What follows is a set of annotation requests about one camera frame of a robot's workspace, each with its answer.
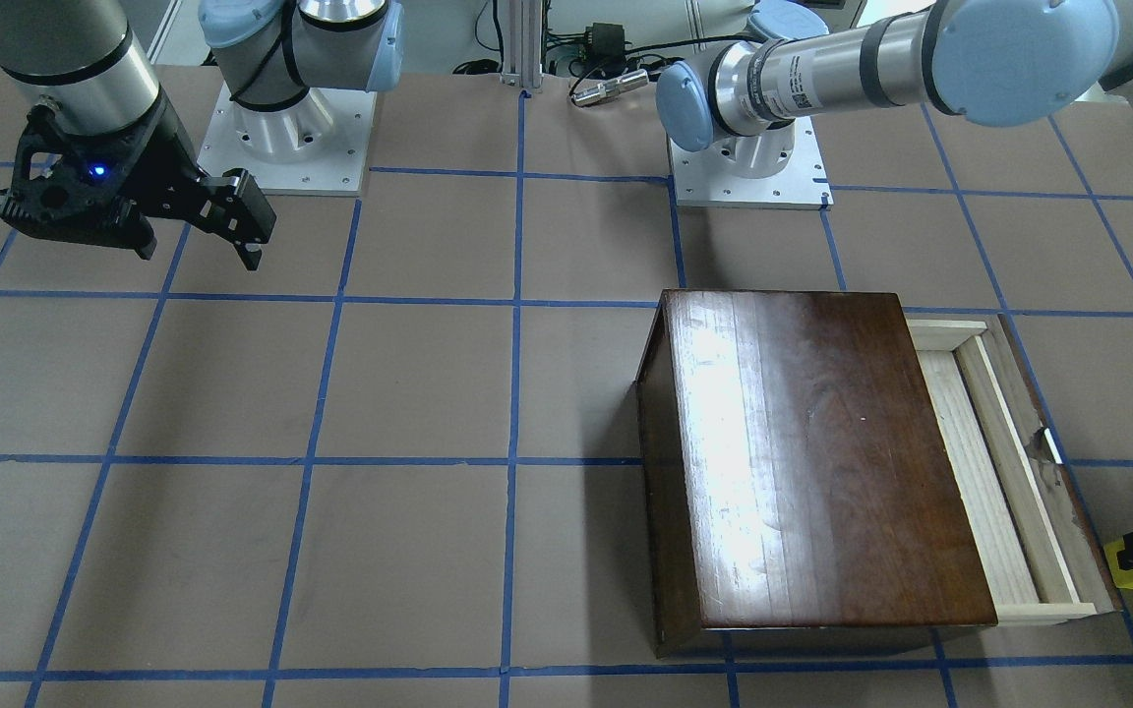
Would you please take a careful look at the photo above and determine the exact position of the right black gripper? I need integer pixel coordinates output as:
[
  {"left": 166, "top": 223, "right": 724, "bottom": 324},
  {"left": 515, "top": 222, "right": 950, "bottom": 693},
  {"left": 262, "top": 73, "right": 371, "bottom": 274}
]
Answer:
[{"left": 66, "top": 93, "right": 276, "bottom": 272}]

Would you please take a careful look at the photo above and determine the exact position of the dark wooden drawer cabinet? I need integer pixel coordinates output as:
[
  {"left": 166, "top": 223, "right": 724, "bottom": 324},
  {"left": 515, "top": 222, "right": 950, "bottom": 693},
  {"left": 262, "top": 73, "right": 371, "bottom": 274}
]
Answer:
[{"left": 634, "top": 288, "right": 999, "bottom": 658}]

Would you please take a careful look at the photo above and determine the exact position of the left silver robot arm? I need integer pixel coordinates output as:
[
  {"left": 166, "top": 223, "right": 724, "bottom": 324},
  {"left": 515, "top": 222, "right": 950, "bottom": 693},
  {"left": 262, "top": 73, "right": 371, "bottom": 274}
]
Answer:
[{"left": 655, "top": 1, "right": 1133, "bottom": 539}]

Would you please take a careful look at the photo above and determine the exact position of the black power adapter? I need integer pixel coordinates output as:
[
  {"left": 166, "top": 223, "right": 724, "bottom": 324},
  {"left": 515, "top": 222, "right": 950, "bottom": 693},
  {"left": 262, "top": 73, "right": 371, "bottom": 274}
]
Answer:
[{"left": 583, "top": 22, "right": 627, "bottom": 66}]

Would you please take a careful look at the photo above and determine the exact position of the silver metal cylinder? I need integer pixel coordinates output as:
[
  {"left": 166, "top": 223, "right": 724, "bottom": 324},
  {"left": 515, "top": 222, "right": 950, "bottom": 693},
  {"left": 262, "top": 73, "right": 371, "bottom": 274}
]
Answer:
[{"left": 570, "top": 69, "right": 649, "bottom": 108}]

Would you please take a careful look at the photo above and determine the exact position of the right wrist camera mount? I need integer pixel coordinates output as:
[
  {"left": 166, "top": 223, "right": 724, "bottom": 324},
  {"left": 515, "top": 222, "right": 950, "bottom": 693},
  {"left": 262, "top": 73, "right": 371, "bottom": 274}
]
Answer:
[{"left": 0, "top": 103, "right": 156, "bottom": 249}]

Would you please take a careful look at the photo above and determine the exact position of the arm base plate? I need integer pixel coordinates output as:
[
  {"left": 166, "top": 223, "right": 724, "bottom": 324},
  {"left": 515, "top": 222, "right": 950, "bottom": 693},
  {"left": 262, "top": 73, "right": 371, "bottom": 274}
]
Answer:
[
  {"left": 667, "top": 117, "right": 835, "bottom": 208},
  {"left": 198, "top": 87, "right": 380, "bottom": 198}
]

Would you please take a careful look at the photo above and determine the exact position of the aluminium frame post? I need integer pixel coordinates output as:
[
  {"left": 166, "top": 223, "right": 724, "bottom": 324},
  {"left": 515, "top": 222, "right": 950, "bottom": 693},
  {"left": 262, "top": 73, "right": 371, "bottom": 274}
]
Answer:
[{"left": 494, "top": 1, "right": 547, "bottom": 97}]

